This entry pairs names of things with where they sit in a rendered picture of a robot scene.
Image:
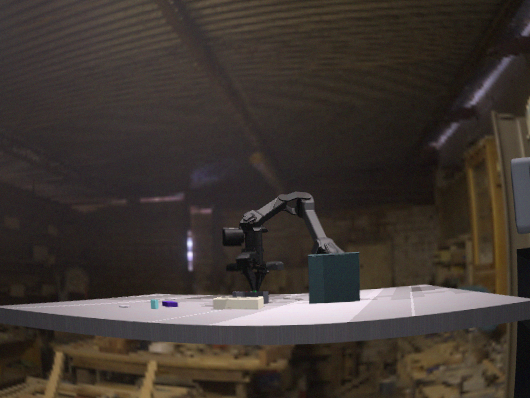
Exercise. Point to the beige shallow tray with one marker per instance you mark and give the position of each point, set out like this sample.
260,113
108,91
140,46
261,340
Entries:
254,303

